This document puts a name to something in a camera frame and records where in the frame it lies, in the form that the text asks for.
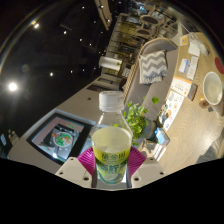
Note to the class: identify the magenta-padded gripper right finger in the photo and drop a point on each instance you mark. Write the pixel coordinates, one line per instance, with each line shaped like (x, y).
(150, 170)

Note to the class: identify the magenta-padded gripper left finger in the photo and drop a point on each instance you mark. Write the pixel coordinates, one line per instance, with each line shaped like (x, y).
(71, 170)

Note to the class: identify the clear green-labelled drink bottle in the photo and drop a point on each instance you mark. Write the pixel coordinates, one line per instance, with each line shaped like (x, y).
(111, 150)

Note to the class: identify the window with festive stickers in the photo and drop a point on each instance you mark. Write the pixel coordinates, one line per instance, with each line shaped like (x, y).
(56, 138)

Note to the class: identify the small blue white carton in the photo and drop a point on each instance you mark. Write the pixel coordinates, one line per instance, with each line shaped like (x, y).
(162, 136)

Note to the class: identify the green potted plant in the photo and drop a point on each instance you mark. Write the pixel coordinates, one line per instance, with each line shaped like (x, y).
(138, 120)

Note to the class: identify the printed paper leaflet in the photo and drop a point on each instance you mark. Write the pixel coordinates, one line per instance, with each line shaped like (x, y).
(172, 108)

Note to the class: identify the grey curved sofa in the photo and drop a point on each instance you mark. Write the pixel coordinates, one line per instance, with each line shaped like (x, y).
(156, 96)

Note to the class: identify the group of ceiling lights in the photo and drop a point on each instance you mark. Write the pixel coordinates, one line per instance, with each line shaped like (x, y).
(12, 86)

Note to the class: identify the brown mug with white letters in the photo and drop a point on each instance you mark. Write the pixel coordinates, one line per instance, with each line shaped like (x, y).
(213, 88)

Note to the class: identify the grey white chevron cushion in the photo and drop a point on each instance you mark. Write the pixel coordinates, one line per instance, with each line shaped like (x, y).
(152, 66)

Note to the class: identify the small blue white packet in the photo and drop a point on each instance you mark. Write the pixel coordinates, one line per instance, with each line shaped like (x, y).
(183, 66)

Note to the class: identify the flat round red coaster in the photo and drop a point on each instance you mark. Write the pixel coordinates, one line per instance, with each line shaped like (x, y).
(220, 65)

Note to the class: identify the group of dining chairs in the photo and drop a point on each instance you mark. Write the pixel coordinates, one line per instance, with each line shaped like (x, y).
(150, 20)

